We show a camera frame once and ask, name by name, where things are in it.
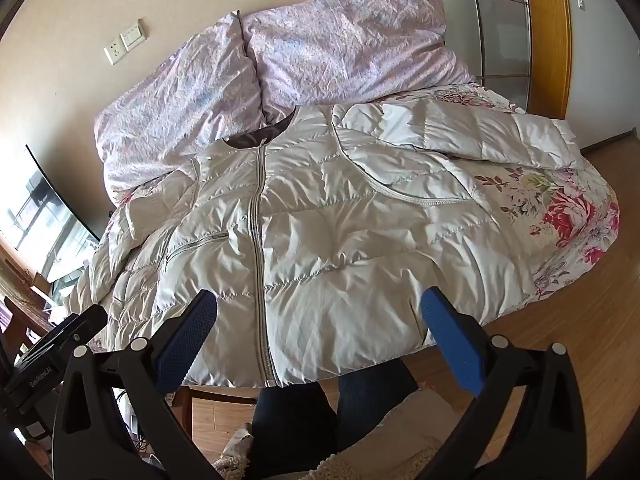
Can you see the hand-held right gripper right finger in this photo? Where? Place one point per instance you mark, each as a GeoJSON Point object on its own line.
{"type": "Point", "coordinates": [450, 340]}

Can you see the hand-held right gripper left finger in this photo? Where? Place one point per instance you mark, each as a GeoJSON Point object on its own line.
{"type": "Point", "coordinates": [192, 332]}

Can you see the white puffer jacket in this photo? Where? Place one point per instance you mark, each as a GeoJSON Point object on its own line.
{"type": "Point", "coordinates": [325, 240]}

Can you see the wooden desk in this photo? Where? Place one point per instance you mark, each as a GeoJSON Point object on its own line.
{"type": "Point", "coordinates": [20, 290]}

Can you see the person's right leg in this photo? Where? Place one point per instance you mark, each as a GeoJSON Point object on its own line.
{"type": "Point", "coordinates": [372, 405]}

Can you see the person's leg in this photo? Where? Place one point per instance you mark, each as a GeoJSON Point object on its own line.
{"type": "Point", "coordinates": [372, 405]}
{"type": "Point", "coordinates": [290, 425]}

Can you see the beige fluffy slipper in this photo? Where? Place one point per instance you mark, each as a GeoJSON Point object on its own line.
{"type": "Point", "coordinates": [235, 452]}

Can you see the person's left leg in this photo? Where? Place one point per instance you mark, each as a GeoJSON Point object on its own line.
{"type": "Point", "coordinates": [290, 425]}

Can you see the flat screen television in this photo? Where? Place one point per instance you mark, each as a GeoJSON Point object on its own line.
{"type": "Point", "coordinates": [35, 210]}

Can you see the bed with floral sheet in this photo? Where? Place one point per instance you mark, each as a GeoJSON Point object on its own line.
{"type": "Point", "coordinates": [565, 210]}

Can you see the frosted glass sliding door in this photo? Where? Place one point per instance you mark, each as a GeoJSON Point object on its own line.
{"type": "Point", "coordinates": [500, 35]}

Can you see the pink crinkled pillow, left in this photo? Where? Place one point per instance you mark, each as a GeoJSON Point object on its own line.
{"type": "Point", "coordinates": [340, 45]}

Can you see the wooden sliding glass door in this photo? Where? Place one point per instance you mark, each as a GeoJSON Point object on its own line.
{"type": "Point", "coordinates": [545, 35]}

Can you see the wooden furniture frame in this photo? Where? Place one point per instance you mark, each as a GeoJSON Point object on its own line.
{"type": "Point", "coordinates": [220, 394]}

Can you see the white wall socket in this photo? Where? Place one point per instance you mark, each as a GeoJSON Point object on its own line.
{"type": "Point", "coordinates": [114, 52]}

